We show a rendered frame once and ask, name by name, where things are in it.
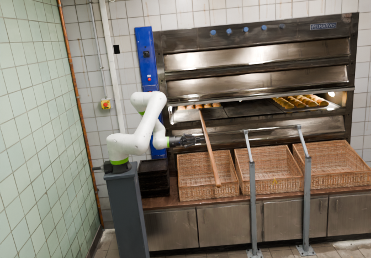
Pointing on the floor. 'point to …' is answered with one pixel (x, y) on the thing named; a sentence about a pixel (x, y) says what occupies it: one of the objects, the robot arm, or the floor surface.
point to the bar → (306, 249)
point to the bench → (337, 219)
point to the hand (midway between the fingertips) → (200, 139)
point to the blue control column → (144, 35)
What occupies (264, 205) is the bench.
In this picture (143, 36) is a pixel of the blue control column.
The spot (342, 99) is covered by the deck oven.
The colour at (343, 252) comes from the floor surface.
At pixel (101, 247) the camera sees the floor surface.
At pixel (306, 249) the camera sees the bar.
